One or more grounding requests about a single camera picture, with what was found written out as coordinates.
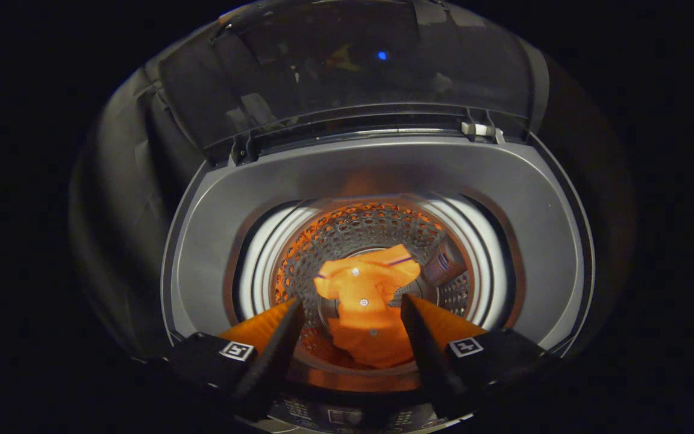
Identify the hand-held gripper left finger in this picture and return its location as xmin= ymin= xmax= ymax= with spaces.
xmin=160 ymin=298 xmax=306 ymax=423

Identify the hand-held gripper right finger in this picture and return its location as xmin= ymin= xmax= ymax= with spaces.
xmin=400 ymin=294 xmax=555 ymax=421

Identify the yellow polo shirt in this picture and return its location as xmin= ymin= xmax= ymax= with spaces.
xmin=313 ymin=244 xmax=422 ymax=370

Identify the gray washing machine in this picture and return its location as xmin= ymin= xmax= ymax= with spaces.
xmin=159 ymin=130 xmax=596 ymax=434

